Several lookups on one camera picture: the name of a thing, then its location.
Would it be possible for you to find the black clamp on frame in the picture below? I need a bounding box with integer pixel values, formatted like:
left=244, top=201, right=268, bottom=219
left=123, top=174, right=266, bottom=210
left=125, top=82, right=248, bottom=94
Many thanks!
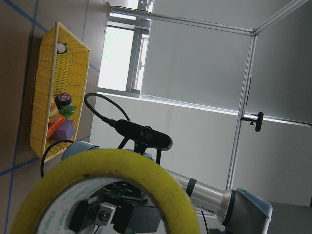
left=240, top=112, right=264, bottom=132

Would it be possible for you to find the aluminium frame post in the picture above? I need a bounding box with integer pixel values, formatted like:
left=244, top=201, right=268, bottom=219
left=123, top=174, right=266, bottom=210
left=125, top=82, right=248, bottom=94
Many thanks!
left=109, top=0, right=307, bottom=190

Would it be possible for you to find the yellow tape roll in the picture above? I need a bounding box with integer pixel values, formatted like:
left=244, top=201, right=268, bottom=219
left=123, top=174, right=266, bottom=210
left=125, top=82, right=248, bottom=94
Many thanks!
left=11, top=149, right=200, bottom=234

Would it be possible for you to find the toy croissant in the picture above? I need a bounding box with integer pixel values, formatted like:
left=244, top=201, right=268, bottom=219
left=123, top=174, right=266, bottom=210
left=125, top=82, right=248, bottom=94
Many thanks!
left=48, top=99, right=59, bottom=123

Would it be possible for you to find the panda figurine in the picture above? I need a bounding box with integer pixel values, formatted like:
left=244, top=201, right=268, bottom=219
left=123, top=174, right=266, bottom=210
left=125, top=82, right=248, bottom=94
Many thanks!
left=57, top=42, right=67, bottom=54

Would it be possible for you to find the small black-lidded jar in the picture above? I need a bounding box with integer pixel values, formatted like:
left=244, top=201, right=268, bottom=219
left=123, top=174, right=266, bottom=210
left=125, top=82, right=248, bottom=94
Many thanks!
left=55, top=93, right=72, bottom=111

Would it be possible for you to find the toy carrot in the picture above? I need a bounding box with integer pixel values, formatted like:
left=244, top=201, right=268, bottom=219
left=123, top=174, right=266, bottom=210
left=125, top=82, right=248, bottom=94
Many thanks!
left=47, top=106, right=77, bottom=139

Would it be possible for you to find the yellow plastic basket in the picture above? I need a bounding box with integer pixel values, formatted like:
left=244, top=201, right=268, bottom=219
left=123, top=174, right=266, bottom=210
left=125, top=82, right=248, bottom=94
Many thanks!
left=30, top=21, right=91, bottom=158

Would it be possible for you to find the purple foam block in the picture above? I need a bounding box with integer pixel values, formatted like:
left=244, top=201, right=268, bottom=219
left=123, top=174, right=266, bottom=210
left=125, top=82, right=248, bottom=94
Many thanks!
left=50, top=120, right=75, bottom=141

